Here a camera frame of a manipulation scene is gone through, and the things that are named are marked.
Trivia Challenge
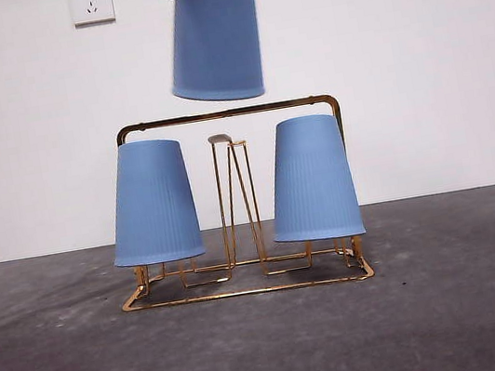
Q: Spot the blue ribbed plastic cup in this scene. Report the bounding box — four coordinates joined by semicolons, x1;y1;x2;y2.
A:
96;133;207;272
157;0;273;111
255;108;368;249

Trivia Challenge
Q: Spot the white wall socket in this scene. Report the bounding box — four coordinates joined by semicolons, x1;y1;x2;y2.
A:
68;0;117;29

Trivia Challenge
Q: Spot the gold wire cup holder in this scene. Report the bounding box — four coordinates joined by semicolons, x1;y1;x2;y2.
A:
93;89;377;318

